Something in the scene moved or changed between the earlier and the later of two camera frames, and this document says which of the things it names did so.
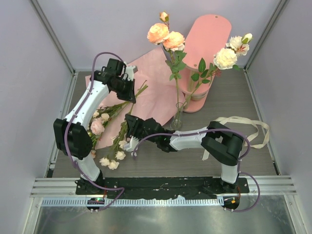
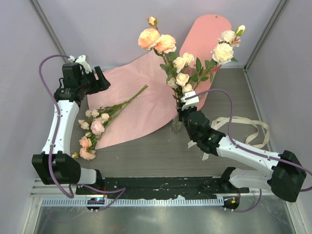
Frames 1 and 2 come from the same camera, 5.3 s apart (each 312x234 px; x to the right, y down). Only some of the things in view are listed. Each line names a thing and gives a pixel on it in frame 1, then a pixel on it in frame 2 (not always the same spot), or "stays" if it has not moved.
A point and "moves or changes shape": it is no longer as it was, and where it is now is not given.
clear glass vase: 176,124 stays
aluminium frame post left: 48,26 stays
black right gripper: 133,124 to 182,111
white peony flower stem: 224,58 moves or changes shape
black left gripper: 129,96 to 102,84
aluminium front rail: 60,187 stays
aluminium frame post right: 281,6 stays
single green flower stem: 160,34 to 151,39
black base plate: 150,187 stays
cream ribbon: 258,141 stays
